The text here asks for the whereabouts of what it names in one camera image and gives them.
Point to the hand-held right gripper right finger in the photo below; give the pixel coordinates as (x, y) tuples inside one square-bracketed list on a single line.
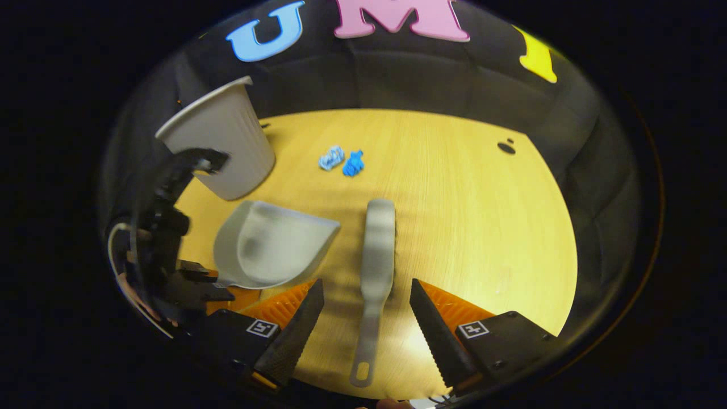
[(440, 341)]

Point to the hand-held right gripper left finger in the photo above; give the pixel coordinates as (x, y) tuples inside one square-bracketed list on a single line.
[(289, 341)]

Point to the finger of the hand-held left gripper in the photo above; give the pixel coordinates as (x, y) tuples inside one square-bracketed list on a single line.
[(207, 289)]

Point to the white plastic dustpan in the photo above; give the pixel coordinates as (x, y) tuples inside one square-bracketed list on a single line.
[(272, 244)]

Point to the small white broom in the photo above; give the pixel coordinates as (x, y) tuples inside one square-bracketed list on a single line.
[(379, 250)]

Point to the white plastic garbage bin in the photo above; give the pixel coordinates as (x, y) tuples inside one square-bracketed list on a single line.
[(227, 142)]

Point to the light blue paper scrap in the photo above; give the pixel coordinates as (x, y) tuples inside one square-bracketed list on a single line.
[(331, 158)]

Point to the wooden desktop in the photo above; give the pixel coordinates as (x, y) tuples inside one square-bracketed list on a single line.
[(466, 227)]

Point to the dark round desk grommet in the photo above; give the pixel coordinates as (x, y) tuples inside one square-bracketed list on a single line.
[(506, 148)]

